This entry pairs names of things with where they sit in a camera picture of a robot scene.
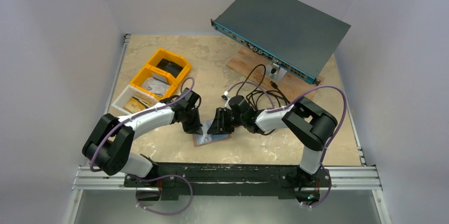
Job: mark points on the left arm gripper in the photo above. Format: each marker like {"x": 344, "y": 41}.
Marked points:
{"x": 195, "y": 127}

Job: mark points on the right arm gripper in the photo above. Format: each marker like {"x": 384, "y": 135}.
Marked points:
{"x": 224, "y": 121}

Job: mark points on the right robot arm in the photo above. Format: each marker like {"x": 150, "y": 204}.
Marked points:
{"x": 310, "y": 123}

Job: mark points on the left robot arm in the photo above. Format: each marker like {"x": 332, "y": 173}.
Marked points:
{"x": 109, "y": 145}

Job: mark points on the grey credit cards in bin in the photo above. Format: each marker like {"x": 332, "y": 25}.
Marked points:
{"x": 155, "y": 86}

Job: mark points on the yellow bin with cards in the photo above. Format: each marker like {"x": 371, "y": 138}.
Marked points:
{"x": 148, "y": 71}

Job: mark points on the yellow cards in white bin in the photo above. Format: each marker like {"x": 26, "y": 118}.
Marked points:
{"x": 134, "y": 105}

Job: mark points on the black item in bin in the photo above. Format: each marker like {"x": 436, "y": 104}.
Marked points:
{"x": 170, "y": 67}

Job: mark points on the yellow bin with black item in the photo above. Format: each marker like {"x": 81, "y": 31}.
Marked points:
{"x": 165, "y": 54}

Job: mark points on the wooden board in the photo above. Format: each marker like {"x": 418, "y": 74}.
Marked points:
{"x": 271, "y": 83}

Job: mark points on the white plastic bin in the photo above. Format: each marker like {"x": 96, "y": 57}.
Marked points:
{"x": 128, "y": 92}

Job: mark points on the grey socket box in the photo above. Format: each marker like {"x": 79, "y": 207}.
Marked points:
{"x": 275, "y": 72}

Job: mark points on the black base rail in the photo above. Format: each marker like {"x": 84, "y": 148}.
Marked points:
{"x": 172, "y": 180}

